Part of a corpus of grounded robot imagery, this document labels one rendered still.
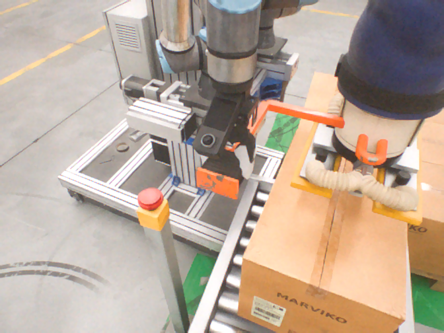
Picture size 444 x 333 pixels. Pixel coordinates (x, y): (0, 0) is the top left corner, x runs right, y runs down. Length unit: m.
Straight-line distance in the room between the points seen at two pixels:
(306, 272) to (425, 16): 0.60
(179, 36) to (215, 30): 0.62
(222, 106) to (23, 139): 2.72
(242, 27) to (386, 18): 0.29
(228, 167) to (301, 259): 0.39
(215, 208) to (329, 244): 1.07
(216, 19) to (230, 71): 0.07
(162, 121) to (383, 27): 0.88
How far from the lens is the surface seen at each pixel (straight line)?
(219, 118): 0.50
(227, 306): 1.24
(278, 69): 1.64
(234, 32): 0.45
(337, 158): 0.86
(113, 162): 2.27
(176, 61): 1.12
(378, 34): 0.66
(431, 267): 2.01
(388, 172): 0.87
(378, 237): 0.99
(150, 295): 1.89
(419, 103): 0.70
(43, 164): 2.80
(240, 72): 0.48
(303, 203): 0.99
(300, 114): 0.79
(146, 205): 0.87
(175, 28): 1.05
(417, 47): 0.65
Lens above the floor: 1.70
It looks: 45 degrees down
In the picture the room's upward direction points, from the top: straight up
